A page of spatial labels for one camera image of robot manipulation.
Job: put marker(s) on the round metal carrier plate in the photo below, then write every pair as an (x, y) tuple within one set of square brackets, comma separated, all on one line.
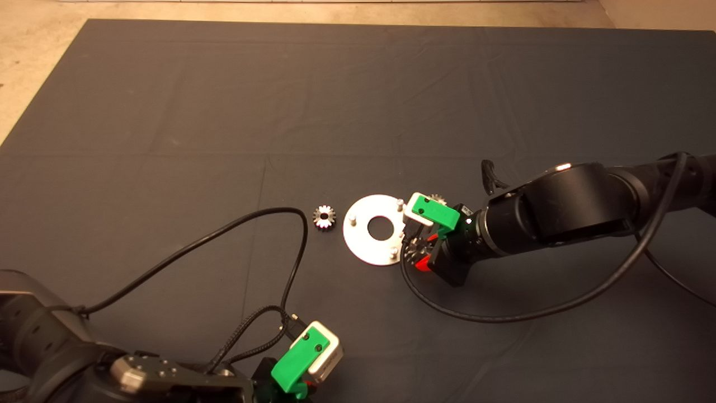
[(363, 246)]

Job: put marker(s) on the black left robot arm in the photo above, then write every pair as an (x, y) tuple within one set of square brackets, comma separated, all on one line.
[(33, 336)]

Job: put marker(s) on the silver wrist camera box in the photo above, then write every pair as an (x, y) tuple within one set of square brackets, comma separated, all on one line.
[(417, 219), (330, 352)]

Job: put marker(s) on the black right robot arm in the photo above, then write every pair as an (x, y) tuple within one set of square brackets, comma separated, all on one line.
[(559, 207)]

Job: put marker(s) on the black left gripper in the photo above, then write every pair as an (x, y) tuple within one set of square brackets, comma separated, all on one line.
[(262, 386)]

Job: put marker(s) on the dark grey table cloth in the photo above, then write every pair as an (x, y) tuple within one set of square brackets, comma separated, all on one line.
[(358, 112)]

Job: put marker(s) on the bright green camera mount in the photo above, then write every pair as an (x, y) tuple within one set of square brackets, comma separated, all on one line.
[(296, 358), (430, 210)]

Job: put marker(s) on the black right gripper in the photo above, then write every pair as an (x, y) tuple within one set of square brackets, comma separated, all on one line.
[(453, 260)]

